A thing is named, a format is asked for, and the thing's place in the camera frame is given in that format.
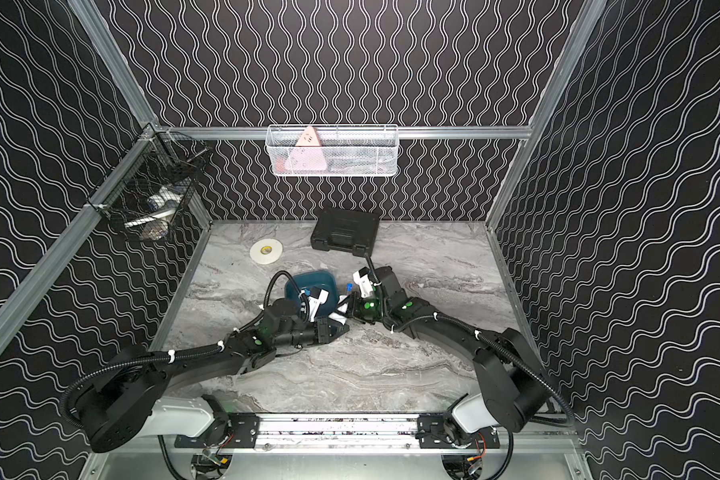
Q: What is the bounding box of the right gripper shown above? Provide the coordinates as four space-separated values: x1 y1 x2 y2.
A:
332 292 391 323

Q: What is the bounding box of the white wipe cloth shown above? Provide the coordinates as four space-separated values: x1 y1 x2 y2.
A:
328 295 351 324

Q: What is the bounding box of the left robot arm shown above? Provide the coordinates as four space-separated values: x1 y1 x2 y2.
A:
59 288 349 453

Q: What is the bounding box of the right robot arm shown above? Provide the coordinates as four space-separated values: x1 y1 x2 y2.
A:
347 256 575 447

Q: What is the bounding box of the teal plastic tray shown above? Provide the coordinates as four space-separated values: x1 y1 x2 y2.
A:
293 270 338 316

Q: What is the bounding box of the black plastic tool case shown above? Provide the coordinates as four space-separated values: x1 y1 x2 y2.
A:
310 208 381 257

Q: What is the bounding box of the white tape roll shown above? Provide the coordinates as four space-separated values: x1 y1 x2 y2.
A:
249 238 284 265

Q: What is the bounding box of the pink triangular card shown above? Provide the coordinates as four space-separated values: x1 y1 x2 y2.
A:
285 126 328 174

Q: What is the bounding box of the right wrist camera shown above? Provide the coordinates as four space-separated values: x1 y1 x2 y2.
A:
352 267 375 299

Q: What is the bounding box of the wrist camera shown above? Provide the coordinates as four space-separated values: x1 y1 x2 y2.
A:
308 287 330 322
352 267 375 299

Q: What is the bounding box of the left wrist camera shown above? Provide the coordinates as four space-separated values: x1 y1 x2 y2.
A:
308 287 330 322

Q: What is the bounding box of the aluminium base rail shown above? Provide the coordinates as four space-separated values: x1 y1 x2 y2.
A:
95 411 583 455

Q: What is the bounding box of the white wire basket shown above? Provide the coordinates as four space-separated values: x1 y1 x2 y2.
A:
265 124 400 177

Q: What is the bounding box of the black wire basket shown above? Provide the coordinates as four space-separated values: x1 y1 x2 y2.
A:
91 127 211 243

